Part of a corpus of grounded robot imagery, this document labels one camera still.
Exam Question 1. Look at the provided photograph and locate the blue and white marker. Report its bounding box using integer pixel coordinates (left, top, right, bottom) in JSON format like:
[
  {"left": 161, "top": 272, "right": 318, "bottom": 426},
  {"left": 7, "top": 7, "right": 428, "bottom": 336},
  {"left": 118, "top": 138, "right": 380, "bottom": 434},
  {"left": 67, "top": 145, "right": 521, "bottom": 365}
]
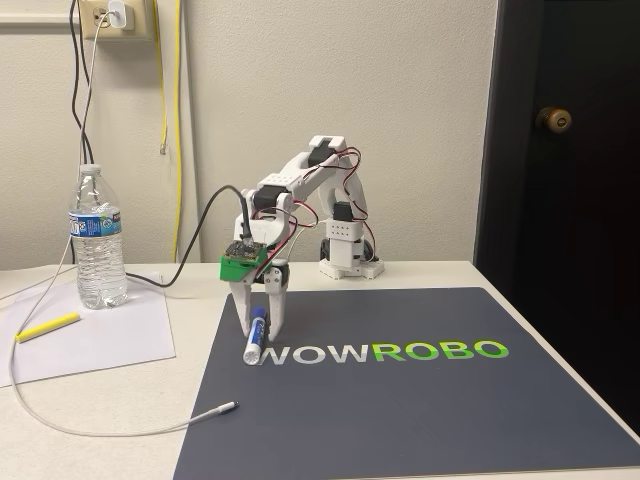
[{"left": 242, "top": 307, "right": 269, "bottom": 366}]

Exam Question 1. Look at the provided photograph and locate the white paper sheet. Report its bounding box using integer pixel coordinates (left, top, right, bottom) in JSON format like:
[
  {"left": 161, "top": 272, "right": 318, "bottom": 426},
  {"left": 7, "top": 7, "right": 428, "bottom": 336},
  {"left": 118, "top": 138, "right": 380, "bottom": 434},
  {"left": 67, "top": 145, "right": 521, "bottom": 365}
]
[{"left": 0, "top": 272, "right": 177, "bottom": 389}]

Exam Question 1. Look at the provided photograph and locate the clear plastic water bottle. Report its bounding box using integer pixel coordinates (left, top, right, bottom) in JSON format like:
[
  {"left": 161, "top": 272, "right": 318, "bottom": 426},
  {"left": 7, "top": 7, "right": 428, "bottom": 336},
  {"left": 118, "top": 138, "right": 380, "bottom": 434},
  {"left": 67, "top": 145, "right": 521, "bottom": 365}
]
[{"left": 68, "top": 163, "right": 129, "bottom": 310}]

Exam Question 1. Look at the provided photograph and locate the dark grey WOWROBO mat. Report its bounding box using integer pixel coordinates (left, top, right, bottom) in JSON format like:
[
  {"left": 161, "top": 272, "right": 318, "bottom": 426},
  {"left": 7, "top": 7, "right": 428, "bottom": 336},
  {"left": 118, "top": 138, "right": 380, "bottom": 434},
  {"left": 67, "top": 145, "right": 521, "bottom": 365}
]
[{"left": 173, "top": 286, "right": 640, "bottom": 480}]

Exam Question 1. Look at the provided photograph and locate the yellow stick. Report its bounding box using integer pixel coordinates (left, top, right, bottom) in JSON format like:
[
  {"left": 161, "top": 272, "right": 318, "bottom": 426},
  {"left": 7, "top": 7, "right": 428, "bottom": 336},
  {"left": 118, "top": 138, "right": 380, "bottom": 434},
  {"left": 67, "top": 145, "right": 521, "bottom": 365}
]
[{"left": 14, "top": 312, "right": 81, "bottom": 344}]

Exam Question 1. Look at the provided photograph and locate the dark door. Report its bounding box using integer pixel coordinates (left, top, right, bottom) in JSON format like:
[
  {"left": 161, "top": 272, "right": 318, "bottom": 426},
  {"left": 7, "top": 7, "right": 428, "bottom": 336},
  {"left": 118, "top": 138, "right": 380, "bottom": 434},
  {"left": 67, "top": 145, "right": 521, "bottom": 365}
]
[{"left": 473, "top": 0, "right": 640, "bottom": 431}]

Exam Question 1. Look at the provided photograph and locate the brass door knob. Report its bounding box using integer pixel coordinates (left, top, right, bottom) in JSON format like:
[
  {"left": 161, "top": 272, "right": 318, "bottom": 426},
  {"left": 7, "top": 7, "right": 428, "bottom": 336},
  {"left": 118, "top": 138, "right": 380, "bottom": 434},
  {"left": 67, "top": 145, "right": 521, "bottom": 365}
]
[{"left": 534, "top": 106, "right": 574, "bottom": 134}]

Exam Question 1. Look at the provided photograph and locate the green mounted camera module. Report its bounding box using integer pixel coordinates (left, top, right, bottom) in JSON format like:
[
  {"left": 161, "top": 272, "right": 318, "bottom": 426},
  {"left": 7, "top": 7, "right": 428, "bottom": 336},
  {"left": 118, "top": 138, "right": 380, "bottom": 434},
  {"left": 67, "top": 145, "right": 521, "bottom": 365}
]
[{"left": 218, "top": 238, "right": 268, "bottom": 285}]

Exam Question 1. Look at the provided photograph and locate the black camera cable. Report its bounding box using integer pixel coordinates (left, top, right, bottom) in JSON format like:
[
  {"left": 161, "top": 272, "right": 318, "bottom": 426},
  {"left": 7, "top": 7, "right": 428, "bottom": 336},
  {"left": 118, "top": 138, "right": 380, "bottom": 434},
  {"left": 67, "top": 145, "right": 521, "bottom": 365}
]
[{"left": 69, "top": 0, "right": 251, "bottom": 289}]

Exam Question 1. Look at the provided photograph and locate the white charging cable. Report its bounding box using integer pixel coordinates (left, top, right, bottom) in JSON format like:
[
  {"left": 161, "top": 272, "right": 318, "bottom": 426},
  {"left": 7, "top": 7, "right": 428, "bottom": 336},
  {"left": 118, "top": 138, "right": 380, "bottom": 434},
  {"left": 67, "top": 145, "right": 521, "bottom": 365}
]
[{"left": 9, "top": 9, "right": 240, "bottom": 437}]

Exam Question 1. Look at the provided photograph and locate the yellow cable with plug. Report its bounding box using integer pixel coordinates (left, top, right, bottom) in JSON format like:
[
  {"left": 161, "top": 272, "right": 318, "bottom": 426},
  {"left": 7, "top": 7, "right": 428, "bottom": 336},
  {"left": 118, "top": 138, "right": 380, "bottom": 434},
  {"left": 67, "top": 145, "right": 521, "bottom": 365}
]
[{"left": 153, "top": 0, "right": 170, "bottom": 155}]

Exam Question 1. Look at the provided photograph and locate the beige wall outlet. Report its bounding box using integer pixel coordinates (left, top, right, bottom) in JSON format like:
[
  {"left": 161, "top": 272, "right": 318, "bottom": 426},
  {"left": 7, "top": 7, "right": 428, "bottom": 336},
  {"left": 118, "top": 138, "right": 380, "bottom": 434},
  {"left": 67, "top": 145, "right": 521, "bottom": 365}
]
[{"left": 78, "top": 0, "right": 155, "bottom": 42}]

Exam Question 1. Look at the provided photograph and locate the white wall charger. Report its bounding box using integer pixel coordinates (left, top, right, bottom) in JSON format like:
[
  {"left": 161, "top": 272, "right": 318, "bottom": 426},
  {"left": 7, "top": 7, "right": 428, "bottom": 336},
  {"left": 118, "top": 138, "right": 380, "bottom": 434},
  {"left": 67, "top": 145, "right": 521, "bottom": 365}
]
[{"left": 107, "top": 0, "right": 135, "bottom": 31}]

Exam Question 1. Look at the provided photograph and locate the white wall trim strip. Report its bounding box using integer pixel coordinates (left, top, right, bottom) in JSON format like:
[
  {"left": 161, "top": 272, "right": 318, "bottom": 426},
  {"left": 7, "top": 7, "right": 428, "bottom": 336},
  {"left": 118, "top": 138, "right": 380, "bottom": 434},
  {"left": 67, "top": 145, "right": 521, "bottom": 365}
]
[{"left": 0, "top": 9, "right": 81, "bottom": 26}]

